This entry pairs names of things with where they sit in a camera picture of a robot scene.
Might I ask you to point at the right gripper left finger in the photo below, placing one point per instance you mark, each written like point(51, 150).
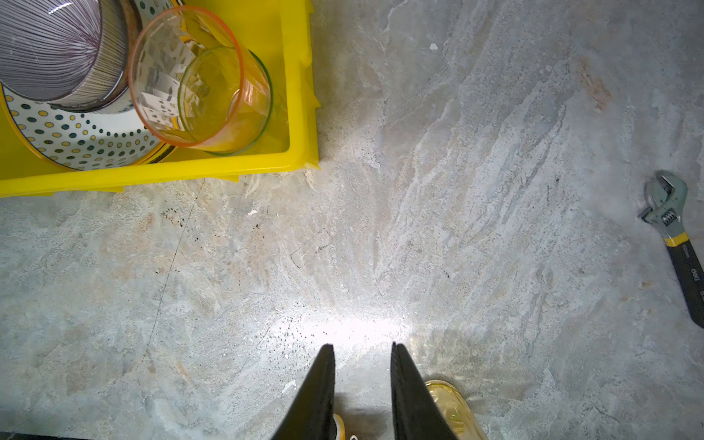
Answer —
point(311, 416)

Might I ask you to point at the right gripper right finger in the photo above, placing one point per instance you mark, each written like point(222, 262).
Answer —
point(414, 413)

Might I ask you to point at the green transparent cup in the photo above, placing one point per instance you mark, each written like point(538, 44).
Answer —
point(224, 100)

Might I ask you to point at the pink transparent cup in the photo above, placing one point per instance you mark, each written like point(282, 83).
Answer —
point(164, 49)

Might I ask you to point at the yellow rimmed dotted plate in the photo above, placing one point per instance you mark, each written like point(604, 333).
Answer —
point(109, 138)

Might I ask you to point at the brown striped bowl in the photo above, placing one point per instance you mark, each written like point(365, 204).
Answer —
point(68, 54)

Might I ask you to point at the yellow plastic bin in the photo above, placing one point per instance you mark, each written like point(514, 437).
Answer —
point(279, 33)

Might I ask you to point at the amber transparent cup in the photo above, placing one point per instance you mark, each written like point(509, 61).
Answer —
point(455, 410)

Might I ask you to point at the black handled tool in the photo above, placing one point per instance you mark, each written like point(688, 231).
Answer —
point(665, 196)

